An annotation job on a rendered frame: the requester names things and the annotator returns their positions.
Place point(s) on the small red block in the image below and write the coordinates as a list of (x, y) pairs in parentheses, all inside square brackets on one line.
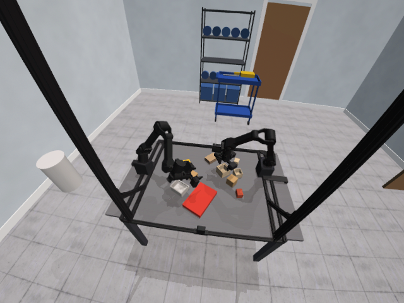
[(239, 193)]

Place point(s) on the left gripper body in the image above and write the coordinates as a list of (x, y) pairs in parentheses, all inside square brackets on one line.
[(194, 180)]

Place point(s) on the flat red board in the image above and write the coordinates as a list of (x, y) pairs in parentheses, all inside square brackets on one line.
[(199, 199)]

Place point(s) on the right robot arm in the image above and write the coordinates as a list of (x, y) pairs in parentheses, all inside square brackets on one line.
[(230, 144)]

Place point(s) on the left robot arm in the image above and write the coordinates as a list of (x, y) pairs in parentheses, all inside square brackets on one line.
[(168, 165)]

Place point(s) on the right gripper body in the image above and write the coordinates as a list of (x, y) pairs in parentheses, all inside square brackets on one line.
[(226, 158)]

